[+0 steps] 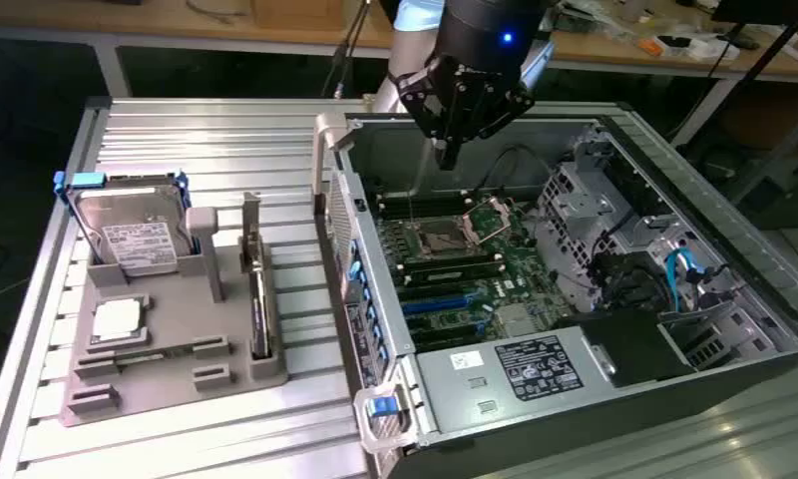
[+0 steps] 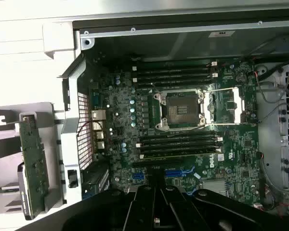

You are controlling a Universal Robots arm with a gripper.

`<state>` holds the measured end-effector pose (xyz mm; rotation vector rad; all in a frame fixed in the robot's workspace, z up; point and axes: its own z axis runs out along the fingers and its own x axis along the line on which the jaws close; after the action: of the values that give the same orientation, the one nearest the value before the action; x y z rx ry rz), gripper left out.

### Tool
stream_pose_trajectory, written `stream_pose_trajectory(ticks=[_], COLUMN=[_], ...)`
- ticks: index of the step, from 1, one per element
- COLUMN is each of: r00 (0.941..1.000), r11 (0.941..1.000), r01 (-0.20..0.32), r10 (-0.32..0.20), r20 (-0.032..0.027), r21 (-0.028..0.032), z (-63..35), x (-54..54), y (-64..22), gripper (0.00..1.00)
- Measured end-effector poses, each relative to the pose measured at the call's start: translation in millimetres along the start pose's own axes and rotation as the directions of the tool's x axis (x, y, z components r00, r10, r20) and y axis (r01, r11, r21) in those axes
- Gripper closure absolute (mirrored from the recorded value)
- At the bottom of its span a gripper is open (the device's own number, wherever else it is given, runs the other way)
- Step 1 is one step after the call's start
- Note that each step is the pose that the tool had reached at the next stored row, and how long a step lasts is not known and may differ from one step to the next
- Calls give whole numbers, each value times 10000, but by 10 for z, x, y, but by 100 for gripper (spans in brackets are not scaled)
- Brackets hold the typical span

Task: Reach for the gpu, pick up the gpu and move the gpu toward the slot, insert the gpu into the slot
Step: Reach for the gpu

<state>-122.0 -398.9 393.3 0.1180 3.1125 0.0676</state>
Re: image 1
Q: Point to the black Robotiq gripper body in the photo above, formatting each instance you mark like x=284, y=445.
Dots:
x=485, y=35

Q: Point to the black graphics card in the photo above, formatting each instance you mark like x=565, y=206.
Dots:
x=260, y=299

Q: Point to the blue expansion slot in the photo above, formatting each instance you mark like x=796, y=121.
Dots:
x=439, y=304

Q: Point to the black expansion slot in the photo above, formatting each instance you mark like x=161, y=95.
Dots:
x=445, y=336

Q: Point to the socket locking lever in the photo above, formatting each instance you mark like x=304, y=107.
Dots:
x=415, y=209

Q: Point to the open socket cover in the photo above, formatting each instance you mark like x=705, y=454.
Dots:
x=496, y=219

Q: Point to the metal drive cage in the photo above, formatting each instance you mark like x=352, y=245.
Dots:
x=585, y=209

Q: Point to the orange white small box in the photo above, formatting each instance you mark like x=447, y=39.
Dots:
x=649, y=45

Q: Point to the CPU socket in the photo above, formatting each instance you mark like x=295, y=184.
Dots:
x=445, y=239

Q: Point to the white black plastic part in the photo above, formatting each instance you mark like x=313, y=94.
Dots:
x=695, y=47

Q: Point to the black installed RAM stick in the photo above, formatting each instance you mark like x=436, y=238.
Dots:
x=452, y=272

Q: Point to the green motherboard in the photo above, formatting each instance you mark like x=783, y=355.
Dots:
x=525, y=284

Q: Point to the black slanted pole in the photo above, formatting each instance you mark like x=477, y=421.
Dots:
x=765, y=55

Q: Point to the silver chipset heatsink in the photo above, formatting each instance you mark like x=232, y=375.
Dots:
x=517, y=321

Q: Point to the dark box under desk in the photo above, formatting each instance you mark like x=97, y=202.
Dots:
x=788, y=194

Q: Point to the silver hard disk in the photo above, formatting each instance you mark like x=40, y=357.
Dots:
x=133, y=224

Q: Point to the black plastic shroud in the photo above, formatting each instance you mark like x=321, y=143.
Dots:
x=632, y=344

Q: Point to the blue disk caddy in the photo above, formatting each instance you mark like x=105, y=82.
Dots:
x=83, y=179

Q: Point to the metal disk bay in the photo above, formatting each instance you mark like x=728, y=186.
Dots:
x=705, y=339

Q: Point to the grey parts rack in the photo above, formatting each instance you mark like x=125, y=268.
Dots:
x=173, y=319

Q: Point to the grey power supply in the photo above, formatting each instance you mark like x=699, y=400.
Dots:
x=452, y=399

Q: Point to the silver CPU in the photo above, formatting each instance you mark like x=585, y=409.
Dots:
x=116, y=322

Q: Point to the green RAM stick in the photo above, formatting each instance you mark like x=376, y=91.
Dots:
x=153, y=355

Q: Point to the open black PC case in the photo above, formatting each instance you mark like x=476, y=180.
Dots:
x=705, y=399

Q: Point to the wooden desk white frame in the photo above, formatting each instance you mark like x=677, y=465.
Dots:
x=173, y=30

